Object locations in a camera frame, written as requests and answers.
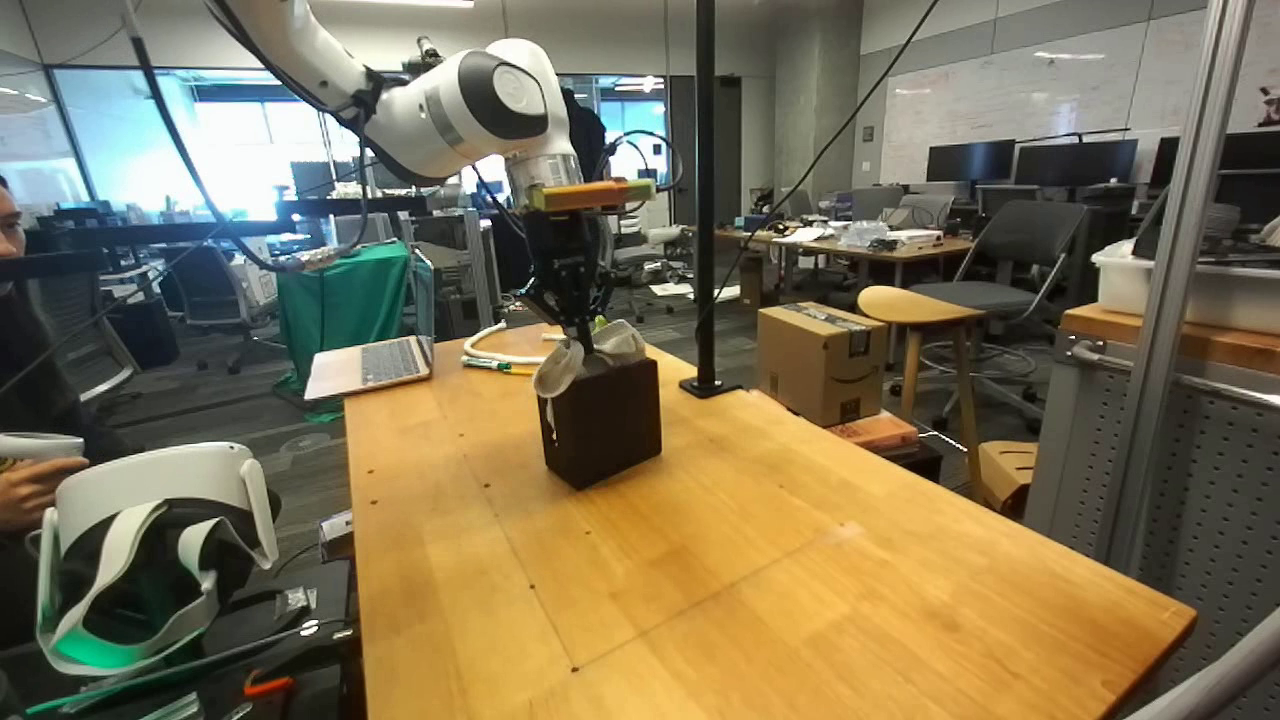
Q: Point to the small wooden box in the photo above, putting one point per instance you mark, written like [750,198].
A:
[1007,475]

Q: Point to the black computer monitor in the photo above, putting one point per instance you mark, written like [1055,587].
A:
[1076,161]
[969,161]
[1252,161]

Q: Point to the grey metal rail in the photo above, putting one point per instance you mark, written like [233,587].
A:
[1212,674]

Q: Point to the black padded office chair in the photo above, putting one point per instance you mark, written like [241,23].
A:
[214,295]

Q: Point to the cardboard box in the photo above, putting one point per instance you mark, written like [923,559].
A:
[820,362]

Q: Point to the aluminium frame post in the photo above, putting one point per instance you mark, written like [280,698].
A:
[1181,266]

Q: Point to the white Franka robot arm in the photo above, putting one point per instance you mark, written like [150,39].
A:
[443,105]

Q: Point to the low wooden seat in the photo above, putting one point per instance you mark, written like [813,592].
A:
[881,435]

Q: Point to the black pole with base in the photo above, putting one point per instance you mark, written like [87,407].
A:
[704,201]

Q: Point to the grey perforated metal cabinet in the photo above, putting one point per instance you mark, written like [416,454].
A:
[1200,494]

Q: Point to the operator hand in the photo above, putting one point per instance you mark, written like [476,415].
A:
[32,491]

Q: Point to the green cloth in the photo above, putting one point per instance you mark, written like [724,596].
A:
[344,302]

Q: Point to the white plastic tub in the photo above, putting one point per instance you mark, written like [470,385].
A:
[1133,285]

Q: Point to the standing person in black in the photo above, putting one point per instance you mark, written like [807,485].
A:
[589,135]

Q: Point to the silver laptop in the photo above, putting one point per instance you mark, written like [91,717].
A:
[366,367]

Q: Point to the black mesh office chair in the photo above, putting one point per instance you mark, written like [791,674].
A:
[1013,254]

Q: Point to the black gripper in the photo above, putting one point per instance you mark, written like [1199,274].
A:
[564,254]

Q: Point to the white VR headset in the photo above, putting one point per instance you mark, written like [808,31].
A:
[147,560]

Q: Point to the orange and black clamp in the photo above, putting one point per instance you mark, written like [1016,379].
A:
[266,686]

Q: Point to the black perforated basket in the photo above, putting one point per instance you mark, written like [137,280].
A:
[604,426]

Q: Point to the white VR controller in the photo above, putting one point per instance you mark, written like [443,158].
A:
[32,447]

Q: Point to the wooden stool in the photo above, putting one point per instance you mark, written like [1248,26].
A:
[923,308]

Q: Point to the wooden office desk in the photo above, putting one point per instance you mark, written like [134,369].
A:
[866,247]

